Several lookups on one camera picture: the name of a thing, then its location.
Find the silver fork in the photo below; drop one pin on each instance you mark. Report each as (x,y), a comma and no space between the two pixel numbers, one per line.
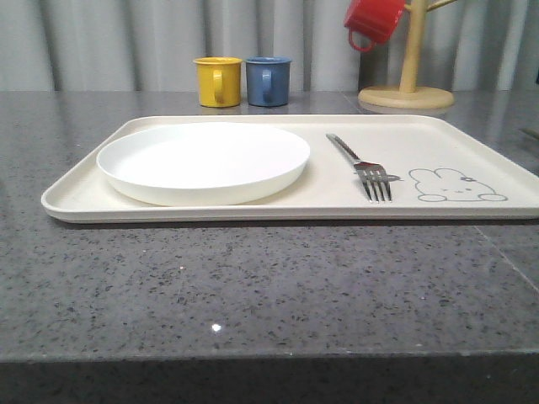
(373,176)

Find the white round plate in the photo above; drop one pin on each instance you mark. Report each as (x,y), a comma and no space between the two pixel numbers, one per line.
(200,164)

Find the yellow mug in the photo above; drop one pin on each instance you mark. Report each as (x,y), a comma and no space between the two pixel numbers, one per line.
(219,80)

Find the red mug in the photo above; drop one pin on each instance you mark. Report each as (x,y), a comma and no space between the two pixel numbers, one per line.
(374,19)

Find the blue mug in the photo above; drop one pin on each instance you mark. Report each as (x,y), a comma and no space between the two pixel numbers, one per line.
(268,80)

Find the wooden mug tree stand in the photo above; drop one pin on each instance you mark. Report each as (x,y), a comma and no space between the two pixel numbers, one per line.
(408,94)

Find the cream rabbit serving tray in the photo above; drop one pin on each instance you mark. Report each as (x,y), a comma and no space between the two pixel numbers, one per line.
(435,172)

